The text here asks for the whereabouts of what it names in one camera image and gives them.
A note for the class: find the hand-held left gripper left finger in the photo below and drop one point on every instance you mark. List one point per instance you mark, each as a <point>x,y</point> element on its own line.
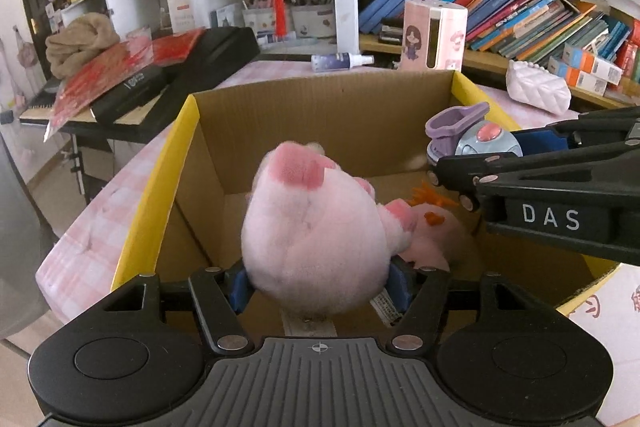
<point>236,289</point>

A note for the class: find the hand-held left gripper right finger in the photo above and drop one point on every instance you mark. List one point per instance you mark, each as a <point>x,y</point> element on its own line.
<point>402,287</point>

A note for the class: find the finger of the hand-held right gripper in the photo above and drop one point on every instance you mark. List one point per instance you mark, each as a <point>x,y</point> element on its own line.
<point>542,142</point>
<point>475,169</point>

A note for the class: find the grey purple toy car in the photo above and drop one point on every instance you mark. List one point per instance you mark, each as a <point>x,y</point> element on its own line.
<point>480,142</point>

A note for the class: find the pink plush toy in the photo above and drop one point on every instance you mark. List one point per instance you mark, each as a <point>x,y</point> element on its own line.
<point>435,242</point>

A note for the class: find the orange claw hair clip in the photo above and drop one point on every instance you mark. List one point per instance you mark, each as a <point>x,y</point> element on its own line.
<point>432,217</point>

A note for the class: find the pale pink pig plush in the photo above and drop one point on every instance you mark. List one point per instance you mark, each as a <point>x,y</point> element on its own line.
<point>310,227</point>

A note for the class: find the yellow cardboard box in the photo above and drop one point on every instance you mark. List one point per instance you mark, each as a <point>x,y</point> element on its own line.
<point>210,167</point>

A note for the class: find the white quilted purse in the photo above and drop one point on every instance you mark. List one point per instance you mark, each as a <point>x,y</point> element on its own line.
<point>537,87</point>

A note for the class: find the orange and blue box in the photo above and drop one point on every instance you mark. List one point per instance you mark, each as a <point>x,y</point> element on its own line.
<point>570,79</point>
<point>590,64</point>

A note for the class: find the row of red books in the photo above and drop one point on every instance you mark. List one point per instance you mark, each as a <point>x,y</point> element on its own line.
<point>631,57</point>

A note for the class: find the pink sticker-covered cylinder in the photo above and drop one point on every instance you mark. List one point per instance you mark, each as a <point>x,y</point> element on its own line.
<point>430,37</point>

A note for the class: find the purple spray bottle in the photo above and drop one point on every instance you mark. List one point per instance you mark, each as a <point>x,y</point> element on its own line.
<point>340,62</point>

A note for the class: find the group of pen holders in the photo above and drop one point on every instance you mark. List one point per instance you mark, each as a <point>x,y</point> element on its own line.
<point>300,14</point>

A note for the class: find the black case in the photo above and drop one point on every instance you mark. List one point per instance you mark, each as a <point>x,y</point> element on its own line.
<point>210,52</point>

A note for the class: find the red paper sheet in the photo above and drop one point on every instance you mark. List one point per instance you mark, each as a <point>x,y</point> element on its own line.
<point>95,82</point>

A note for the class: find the red tassel ornament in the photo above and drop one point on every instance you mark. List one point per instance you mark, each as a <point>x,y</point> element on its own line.
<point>279,7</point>

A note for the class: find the beige rolled cloth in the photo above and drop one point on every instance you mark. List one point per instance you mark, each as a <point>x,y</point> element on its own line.
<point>80,44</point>

